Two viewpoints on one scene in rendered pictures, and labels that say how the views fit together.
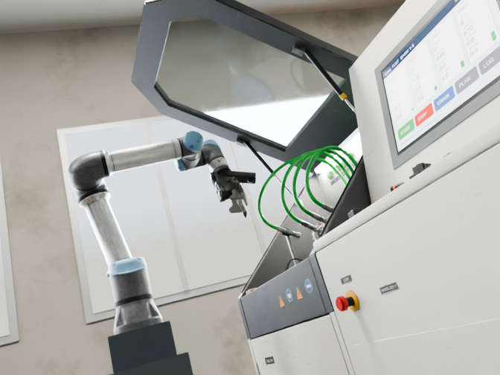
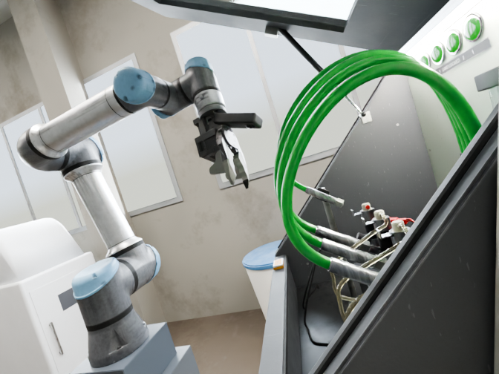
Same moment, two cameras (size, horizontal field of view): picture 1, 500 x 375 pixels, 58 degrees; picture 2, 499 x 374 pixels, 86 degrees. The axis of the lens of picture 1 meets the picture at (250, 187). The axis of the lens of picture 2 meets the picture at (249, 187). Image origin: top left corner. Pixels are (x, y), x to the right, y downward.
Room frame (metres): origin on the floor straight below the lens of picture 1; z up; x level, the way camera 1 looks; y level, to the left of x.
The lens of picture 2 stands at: (1.11, -0.33, 1.25)
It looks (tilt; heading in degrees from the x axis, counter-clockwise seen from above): 3 degrees down; 35
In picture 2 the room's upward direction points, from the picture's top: 17 degrees counter-clockwise
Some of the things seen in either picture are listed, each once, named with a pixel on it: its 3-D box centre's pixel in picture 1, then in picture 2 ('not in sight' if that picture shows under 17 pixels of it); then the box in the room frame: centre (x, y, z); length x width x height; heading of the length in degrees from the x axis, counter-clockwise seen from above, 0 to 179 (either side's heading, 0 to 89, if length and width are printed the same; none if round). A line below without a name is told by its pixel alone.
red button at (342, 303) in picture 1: (345, 302); not in sight; (1.14, -0.14, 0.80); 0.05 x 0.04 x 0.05; 25
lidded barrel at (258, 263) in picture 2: not in sight; (285, 289); (2.77, 0.79, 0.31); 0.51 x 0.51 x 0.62
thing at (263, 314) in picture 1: (280, 303); (286, 338); (1.57, 0.01, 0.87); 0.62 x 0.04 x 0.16; 25
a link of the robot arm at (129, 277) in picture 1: (129, 279); (102, 287); (1.43, 0.45, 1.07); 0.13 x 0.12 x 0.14; 18
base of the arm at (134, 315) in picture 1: (136, 315); (114, 329); (1.42, 0.45, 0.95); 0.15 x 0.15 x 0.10
